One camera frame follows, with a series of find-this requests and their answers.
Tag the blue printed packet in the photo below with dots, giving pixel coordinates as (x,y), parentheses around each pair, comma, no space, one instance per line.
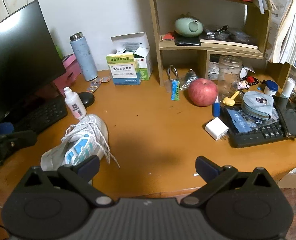
(238,122)

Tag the white pink spray bottle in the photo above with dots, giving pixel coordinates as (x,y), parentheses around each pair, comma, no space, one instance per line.
(74,105)

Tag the black smartphone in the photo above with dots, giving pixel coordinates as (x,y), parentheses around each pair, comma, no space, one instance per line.
(188,41)

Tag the white tube bottle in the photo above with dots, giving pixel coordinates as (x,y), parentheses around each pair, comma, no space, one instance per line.
(288,87)

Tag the green yellow medicine box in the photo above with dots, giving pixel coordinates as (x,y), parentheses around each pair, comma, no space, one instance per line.
(119,59)

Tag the white blue sneaker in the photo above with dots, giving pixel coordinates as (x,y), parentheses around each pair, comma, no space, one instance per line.
(99,127)

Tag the black computer mouse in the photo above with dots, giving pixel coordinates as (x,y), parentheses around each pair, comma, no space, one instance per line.
(86,99)

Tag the glass jar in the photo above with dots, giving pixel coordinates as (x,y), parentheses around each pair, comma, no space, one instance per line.
(229,77)

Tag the green ceramic teapot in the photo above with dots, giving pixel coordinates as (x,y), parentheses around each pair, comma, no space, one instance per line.
(188,26)

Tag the blue lidded white jar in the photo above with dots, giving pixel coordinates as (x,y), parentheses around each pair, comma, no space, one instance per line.
(271,88)

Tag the pink box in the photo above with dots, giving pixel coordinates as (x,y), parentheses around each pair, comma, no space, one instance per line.
(70,73)

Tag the stack of papers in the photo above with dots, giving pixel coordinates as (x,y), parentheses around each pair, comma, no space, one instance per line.
(285,35)

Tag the white charger plug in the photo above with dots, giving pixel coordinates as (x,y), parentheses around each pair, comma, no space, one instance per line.
(215,128)

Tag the blue white marker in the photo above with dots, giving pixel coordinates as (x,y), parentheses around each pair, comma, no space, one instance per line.
(216,110)

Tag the dark plastic bag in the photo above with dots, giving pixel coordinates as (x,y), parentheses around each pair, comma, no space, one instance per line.
(233,35)

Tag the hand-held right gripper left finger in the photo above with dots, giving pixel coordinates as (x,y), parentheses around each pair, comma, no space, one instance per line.
(89,167)

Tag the black computer keyboard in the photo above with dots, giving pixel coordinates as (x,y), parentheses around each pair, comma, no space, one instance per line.
(45,113)

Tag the blue strip packet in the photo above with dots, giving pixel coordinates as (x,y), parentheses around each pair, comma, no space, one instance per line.
(175,90)

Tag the blue white medicine box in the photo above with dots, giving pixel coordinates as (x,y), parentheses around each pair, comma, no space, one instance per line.
(124,75)

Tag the yellow toy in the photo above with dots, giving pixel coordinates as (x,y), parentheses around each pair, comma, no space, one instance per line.
(229,101)

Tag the white speckled shoelace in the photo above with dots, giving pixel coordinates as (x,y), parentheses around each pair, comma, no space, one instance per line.
(105,140)

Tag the red notebook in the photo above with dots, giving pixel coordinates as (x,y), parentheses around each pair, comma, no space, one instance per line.
(168,37)

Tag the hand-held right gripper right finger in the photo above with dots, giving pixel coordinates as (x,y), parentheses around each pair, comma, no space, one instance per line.
(208,170)

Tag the wooden desk shelf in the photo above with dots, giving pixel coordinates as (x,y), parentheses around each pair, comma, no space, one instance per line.
(180,48)

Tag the black remote control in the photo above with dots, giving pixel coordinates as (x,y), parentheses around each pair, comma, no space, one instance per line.
(258,136)

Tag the white green medicine box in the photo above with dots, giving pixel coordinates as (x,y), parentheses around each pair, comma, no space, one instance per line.
(133,42)

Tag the red apple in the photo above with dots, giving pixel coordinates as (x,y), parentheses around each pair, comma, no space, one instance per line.
(202,92)

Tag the black wallet case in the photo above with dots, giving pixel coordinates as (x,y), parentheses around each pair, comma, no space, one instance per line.
(290,120)

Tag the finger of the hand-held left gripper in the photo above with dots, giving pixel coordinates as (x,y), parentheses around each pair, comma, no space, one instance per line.
(0,129)
(20,140)

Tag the black computer monitor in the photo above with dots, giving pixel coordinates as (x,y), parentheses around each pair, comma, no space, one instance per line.
(17,67)

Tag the clear plastic bag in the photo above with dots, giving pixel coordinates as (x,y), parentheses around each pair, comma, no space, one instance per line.
(189,80)

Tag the light blue thermos bottle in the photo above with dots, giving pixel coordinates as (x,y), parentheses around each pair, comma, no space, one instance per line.
(84,57)

